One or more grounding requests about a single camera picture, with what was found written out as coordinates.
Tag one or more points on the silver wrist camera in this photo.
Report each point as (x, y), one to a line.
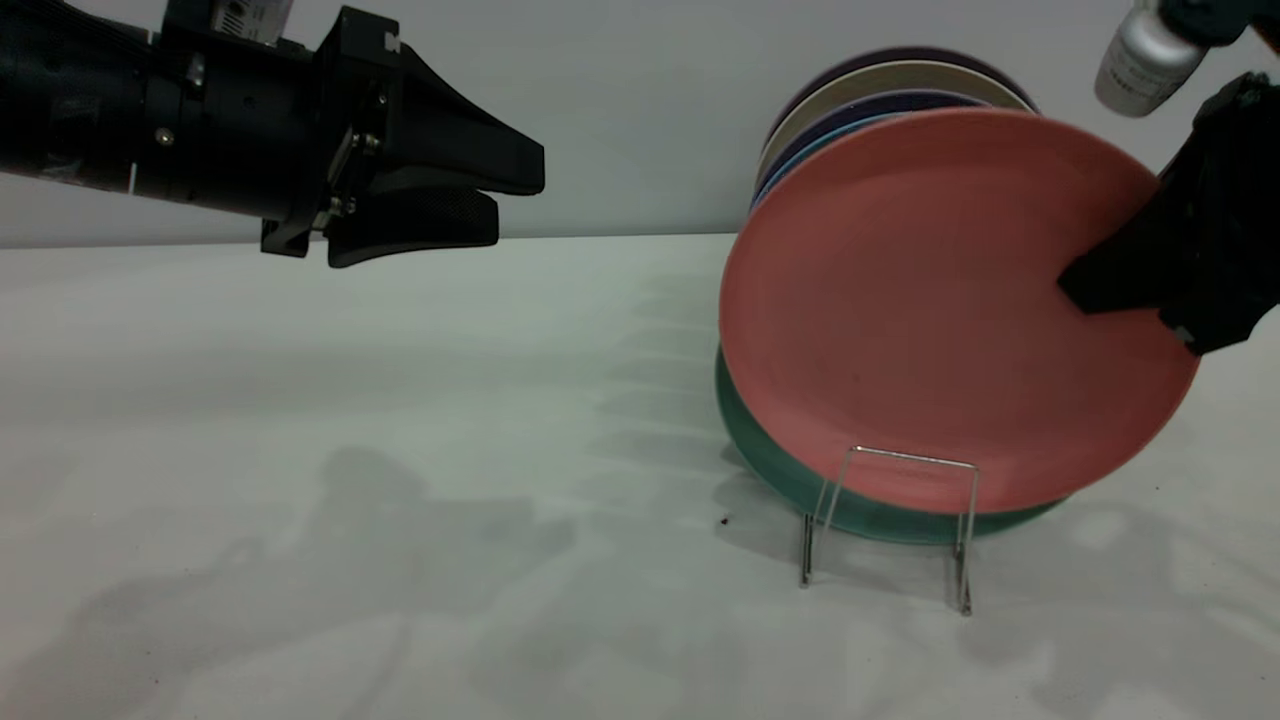
(1145, 55)
(240, 18)

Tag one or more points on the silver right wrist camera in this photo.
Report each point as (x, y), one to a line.
(1145, 55)

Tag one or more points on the pink round plate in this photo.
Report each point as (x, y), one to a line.
(930, 310)

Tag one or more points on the green round plate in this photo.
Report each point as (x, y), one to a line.
(770, 450)

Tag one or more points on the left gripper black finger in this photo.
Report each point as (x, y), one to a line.
(440, 135)
(420, 225)

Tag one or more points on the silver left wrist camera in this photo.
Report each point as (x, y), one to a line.
(240, 18)

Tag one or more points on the blue round plate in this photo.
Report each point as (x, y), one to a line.
(790, 165)

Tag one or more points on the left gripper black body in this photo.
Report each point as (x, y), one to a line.
(240, 130)

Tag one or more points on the cream round plate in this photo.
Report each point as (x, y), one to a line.
(880, 80)

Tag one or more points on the dark purple round plate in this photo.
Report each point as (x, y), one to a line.
(880, 53)

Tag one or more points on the navy purple round plate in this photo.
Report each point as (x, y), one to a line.
(850, 108)

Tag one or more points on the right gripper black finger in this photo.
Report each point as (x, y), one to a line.
(1220, 325)
(1190, 240)

